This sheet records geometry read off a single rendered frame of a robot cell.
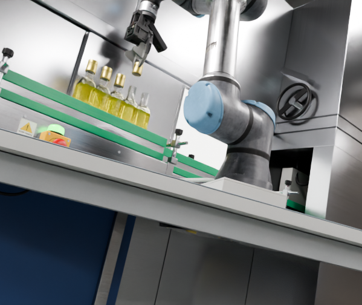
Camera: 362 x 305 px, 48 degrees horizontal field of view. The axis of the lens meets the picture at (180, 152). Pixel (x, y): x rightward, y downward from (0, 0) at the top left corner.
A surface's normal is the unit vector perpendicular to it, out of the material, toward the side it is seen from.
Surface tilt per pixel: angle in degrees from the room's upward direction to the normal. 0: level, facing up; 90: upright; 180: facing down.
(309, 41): 90
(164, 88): 90
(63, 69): 90
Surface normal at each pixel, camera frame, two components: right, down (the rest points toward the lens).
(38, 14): 0.63, -0.07
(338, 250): 0.33, -0.17
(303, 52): -0.75, -0.32
